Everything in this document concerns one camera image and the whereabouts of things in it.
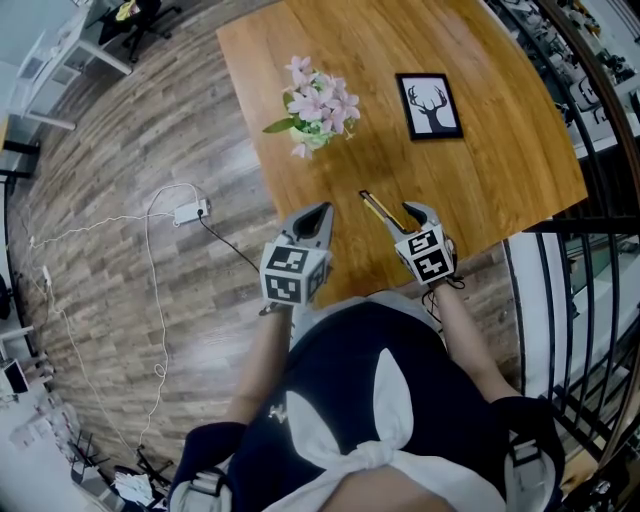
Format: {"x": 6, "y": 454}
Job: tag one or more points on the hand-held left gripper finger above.
{"x": 294, "y": 222}
{"x": 327, "y": 230}

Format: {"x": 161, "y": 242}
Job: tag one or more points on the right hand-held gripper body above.
{"x": 430, "y": 257}

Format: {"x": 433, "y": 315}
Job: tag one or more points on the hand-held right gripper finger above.
{"x": 429, "y": 217}
{"x": 400, "y": 234}

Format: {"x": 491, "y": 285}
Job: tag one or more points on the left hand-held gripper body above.
{"x": 287, "y": 272}

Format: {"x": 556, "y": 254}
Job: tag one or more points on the yellow black utility knife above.
{"x": 375, "y": 204}

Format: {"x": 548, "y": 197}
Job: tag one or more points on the person's left forearm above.
{"x": 262, "y": 360}

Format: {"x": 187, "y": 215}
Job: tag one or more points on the person's right forearm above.
{"x": 472, "y": 345}

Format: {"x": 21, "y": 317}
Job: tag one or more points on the grey shorts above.
{"x": 400, "y": 302}

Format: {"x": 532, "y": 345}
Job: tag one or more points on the wooden table with white legs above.
{"x": 500, "y": 165}

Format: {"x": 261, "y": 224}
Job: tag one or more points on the white power strip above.
{"x": 191, "y": 212}

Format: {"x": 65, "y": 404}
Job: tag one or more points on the black framed deer picture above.
{"x": 430, "y": 107}

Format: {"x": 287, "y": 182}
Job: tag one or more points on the navy top with white bow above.
{"x": 350, "y": 370}

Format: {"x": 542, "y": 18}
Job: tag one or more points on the pink flowers in white pot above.
{"x": 322, "y": 105}

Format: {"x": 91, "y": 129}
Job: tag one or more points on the black railing with wooden handrail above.
{"x": 610, "y": 250}

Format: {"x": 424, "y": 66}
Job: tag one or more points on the black folding stand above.
{"x": 150, "y": 470}

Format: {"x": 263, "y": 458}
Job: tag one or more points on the black office chair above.
{"x": 142, "y": 22}

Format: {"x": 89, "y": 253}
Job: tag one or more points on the white desk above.
{"x": 60, "y": 55}

